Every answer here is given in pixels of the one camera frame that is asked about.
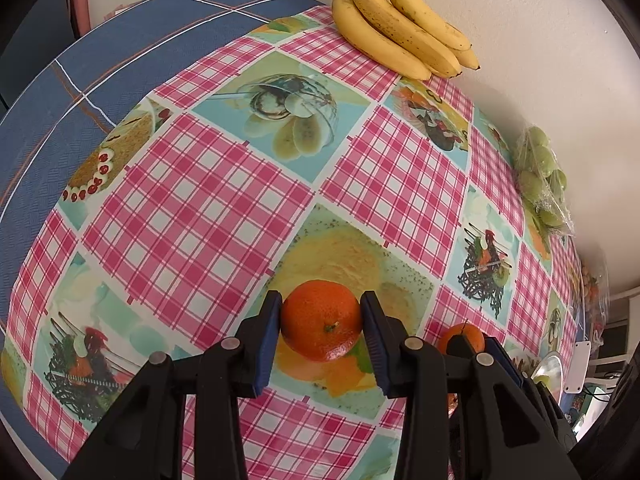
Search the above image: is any pink checked printed tablecloth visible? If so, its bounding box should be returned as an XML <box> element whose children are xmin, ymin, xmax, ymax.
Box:
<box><xmin>0</xmin><ymin>4</ymin><xmax>588</xmax><ymax>480</ymax></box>

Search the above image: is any yellow banana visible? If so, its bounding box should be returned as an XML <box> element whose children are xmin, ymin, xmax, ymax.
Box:
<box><xmin>382</xmin><ymin>0</ymin><xmax>481</xmax><ymax>71</ymax></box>
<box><xmin>331</xmin><ymin>0</ymin><xmax>434</xmax><ymax>81</ymax></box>
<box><xmin>349</xmin><ymin>0</ymin><xmax>463</xmax><ymax>79</ymax></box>

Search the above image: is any clear bag of green plums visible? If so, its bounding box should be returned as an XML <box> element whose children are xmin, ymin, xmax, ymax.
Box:
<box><xmin>512</xmin><ymin>125</ymin><xmax>576</xmax><ymax>236</ymax></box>

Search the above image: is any metal bowl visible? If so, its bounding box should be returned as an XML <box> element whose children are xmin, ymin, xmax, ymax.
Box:
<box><xmin>530</xmin><ymin>351</ymin><xmax>566</xmax><ymax>406</ymax></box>

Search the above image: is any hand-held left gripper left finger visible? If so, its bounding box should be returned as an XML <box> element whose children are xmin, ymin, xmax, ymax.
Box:
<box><xmin>62</xmin><ymin>290</ymin><xmax>284</xmax><ymax>480</ymax></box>

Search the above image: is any white plastic device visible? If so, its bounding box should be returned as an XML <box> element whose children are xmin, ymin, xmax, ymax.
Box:
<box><xmin>564</xmin><ymin>341</ymin><xmax>592</xmax><ymax>393</ymax></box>

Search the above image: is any orange tangerine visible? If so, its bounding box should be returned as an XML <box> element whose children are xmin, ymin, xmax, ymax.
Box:
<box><xmin>437</xmin><ymin>323</ymin><xmax>487</xmax><ymax>356</ymax></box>
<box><xmin>280</xmin><ymin>280</ymin><xmax>363</xmax><ymax>363</ymax></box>

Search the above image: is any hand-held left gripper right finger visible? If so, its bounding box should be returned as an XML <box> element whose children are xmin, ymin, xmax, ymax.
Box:
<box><xmin>360</xmin><ymin>290</ymin><xmax>583</xmax><ymax>480</ymax></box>

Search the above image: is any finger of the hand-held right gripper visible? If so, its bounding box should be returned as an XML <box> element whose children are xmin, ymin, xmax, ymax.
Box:
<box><xmin>447</xmin><ymin>334</ymin><xmax>473</xmax><ymax>361</ymax></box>
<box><xmin>484</xmin><ymin>337</ymin><xmax>525</xmax><ymax>388</ymax></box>

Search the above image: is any clear bag of snacks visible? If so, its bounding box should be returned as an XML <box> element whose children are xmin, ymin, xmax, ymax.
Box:
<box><xmin>577</xmin><ymin>260</ymin><xmax>608</xmax><ymax>331</ymax></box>

